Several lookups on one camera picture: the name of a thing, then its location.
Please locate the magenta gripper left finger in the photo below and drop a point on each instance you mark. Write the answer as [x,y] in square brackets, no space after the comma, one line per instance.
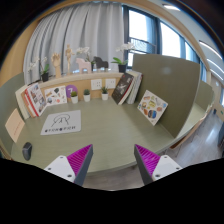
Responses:
[73,167]

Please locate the black wooden horse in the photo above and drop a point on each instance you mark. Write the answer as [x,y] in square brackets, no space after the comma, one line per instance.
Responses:
[100,63]

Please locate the illustrated sticker sheet card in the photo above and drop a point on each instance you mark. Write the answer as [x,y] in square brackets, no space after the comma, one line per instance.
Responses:
[56,95]

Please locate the colourful food picture card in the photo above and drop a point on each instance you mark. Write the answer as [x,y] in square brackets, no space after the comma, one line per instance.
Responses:
[152,107]

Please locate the white orchid in black pot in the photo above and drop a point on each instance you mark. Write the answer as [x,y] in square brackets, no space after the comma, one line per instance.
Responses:
[44,66]
[122,63]

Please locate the white books stack leaning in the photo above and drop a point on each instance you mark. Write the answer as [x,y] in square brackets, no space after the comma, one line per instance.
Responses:
[137,81]

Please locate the white wall socket panel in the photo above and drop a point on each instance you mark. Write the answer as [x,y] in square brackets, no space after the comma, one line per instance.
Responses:
[97,84]

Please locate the olive green right divider panel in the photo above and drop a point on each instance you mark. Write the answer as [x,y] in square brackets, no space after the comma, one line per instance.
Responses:
[174,80]

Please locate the grey mouse pad with logo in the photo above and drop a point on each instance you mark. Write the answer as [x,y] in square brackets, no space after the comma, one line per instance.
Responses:
[62,123]

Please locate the white orchid in black pot left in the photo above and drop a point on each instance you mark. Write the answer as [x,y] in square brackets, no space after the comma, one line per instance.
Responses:
[44,66]

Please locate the wooden hand model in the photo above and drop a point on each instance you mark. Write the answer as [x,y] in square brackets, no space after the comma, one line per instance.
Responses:
[56,61]

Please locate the black leaning book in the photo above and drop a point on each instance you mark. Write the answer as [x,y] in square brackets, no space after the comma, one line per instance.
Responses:
[123,88]

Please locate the white orchid in black pot right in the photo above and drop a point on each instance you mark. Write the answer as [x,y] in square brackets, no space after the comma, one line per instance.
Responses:
[122,63]

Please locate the wooden mannequin figure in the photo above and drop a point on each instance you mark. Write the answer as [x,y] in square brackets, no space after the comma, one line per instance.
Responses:
[68,54]

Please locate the white orchid behind horses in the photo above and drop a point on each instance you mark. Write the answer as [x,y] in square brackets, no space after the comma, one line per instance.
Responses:
[85,51]

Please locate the small potted plant middle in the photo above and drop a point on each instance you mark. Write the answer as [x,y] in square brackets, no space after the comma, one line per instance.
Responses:
[86,94]

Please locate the small potted plant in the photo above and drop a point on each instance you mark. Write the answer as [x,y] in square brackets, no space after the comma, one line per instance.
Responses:
[104,93]
[86,94]
[74,97]

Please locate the pale pink wooden horse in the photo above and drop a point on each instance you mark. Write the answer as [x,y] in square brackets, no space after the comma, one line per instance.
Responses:
[83,65]

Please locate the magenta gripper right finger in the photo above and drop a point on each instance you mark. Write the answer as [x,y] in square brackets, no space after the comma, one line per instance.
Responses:
[152,166]

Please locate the small potted plant right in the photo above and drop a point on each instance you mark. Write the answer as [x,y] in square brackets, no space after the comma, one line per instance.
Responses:
[104,93]

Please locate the small potted plant left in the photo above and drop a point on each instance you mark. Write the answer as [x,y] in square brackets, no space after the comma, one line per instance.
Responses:
[74,97]

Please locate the grey window curtain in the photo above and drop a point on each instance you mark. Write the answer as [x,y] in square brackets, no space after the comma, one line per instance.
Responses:
[96,25]

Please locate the leaning magazine with red cover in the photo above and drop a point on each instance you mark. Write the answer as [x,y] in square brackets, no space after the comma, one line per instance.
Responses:
[36,99]

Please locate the purple round sign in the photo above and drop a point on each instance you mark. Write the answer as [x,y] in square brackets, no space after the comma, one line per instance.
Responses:
[69,89]

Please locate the dark grey computer mouse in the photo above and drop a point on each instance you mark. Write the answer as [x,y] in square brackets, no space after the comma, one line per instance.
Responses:
[26,151]

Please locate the beige card on left divider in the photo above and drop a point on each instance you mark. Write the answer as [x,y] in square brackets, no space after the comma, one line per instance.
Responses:
[14,125]

